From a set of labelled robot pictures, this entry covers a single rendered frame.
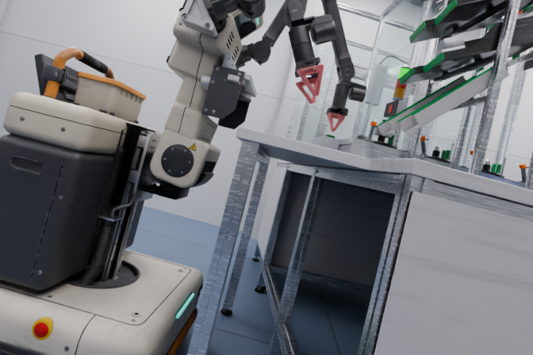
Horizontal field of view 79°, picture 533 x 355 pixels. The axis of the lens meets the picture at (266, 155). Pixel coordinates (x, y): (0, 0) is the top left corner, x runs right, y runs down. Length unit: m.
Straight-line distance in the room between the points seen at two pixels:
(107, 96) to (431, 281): 1.03
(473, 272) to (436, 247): 0.09
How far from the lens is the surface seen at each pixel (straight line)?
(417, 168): 0.67
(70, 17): 4.74
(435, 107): 1.02
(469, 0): 1.16
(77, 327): 1.04
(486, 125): 1.04
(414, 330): 0.74
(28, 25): 4.99
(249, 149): 0.84
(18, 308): 1.12
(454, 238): 0.73
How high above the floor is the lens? 0.78
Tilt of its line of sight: 2 degrees up
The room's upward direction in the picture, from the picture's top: 14 degrees clockwise
